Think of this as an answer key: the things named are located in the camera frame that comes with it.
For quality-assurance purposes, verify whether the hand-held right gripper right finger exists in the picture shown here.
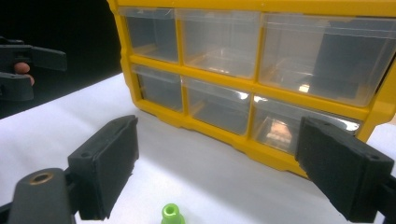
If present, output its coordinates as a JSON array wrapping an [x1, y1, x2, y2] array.
[[295, 116, 395, 224]]

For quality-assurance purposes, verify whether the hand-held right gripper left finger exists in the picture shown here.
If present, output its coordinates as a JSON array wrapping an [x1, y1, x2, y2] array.
[[67, 115, 140, 220]]

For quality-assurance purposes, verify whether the small green plastic part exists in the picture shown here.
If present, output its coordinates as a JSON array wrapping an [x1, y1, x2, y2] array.
[[161, 203, 187, 224]]

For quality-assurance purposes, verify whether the clear plastic drawer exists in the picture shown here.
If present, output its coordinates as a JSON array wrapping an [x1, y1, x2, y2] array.
[[182, 77, 252, 135]]

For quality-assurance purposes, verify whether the yellow black organizer cabinet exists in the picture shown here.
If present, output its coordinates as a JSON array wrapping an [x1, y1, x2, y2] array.
[[106, 0, 396, 179]]

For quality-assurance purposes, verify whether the set of transparent cabinet drawers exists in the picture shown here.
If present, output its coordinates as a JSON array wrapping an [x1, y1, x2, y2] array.
[[118, 7, 396, 156]]

